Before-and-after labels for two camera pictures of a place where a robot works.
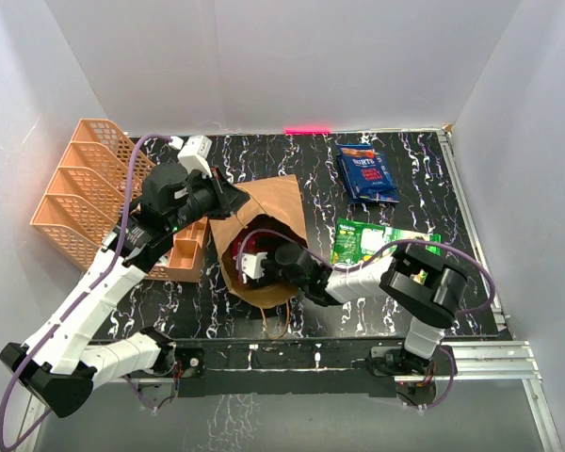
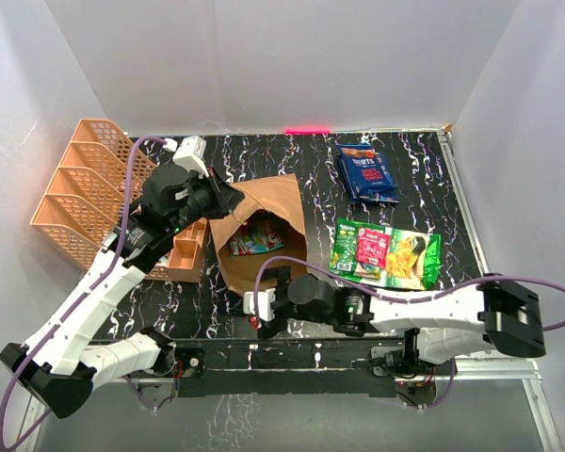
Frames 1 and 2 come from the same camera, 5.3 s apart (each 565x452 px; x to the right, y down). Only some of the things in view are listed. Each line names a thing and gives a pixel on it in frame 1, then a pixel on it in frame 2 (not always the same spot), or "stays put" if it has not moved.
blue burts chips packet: [367, 173] stays put
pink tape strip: [307, 130] stays put
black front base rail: [288, 366] stays put
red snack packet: [253, 243] to [372, 247]
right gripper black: [267, 276] to [284, 276]
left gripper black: [228, 197] stays put
